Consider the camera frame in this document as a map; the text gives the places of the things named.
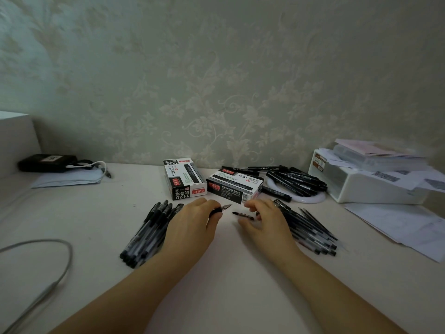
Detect white paper sheets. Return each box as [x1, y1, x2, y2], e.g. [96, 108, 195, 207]
[344, 203, 445, 263]

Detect person's right hand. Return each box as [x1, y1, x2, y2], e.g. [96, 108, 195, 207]
[238, 198, 300, 265]

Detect flat black white pen box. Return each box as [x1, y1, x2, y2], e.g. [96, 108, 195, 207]
[206, 171, 264, 206]

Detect clear plastic case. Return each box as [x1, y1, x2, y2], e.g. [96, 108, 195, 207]
[331, 142, 429, 172]

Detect white face mask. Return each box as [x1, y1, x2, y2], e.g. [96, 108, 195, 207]
[30, 168, 105, 189]

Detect black pen grip silver tip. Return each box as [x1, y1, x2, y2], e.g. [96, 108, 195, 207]
[210, 204, 233, 217]

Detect loose printed paper slips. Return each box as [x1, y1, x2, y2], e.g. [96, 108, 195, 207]
[318, 148, 445, 194]

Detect upright black white pen box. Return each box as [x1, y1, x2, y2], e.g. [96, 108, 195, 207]
[163, 157, 208, 201]

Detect white round plate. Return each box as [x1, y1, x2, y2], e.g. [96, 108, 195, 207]
[266, 183, 327, 205]

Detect person's left forearm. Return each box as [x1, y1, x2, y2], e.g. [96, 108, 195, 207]
[49, 250, 210, 334]

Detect white plastic storage box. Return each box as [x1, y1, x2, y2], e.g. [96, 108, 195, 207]
[308, 149, 430, 205]

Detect pile of black markers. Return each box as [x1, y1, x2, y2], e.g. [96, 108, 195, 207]
[220, 165, 328, 203]

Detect white charging cable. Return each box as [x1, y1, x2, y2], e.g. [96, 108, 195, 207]
[65, 161, 112, 179]

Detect gray cable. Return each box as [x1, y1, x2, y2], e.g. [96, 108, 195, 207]
[0, 239, 74, 334]

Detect pile of black gel pens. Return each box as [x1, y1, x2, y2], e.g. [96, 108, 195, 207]
[120, 200, 184, 269]

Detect person's left hand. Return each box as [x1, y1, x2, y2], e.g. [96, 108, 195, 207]
[163, 198, 223, 262]

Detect black power bank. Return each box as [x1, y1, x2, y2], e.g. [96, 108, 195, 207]
[17, 154, 79, 173]

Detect pile of clear pen barrels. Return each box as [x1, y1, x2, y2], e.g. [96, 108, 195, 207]
[273, 199, 340, 257]

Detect person's right forearm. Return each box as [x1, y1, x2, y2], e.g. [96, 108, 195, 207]
[275, 247, 408, 334]

